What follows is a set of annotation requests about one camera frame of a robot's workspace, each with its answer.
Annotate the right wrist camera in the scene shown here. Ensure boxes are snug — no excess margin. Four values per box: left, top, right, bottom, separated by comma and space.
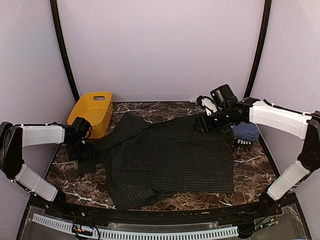
196, 84, 238, 116

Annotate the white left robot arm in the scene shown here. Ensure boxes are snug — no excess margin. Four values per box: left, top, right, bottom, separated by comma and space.
0, 117, 95, 218

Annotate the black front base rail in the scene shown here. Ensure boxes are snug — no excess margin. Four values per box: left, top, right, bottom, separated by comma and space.
17, 193, 311, 240

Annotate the black pinstriped long sleeve shirt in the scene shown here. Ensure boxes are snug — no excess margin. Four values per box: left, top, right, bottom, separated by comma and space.
78, 113, 234, 210

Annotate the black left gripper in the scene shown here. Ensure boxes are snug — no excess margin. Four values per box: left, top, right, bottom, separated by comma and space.
66, 138, 95, 161

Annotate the black enclosure frame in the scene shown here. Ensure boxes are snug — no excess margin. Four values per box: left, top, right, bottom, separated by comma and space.
50, 0, 270, 102

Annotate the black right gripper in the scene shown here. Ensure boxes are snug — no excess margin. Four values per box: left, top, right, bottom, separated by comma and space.
193, 106, 232, 134

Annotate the yellow plastic basket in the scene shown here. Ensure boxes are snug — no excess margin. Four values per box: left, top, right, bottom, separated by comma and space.
67, 91, 113, 139

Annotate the blue checked folded shirt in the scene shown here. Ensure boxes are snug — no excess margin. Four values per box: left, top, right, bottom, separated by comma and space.
230, 122, 260, 143

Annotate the white slotted cable duct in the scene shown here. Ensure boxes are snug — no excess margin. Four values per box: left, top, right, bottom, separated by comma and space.
32, 213, 239, 240

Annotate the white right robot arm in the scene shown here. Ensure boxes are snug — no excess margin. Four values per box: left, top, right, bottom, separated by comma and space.
194, 96, 320, 217

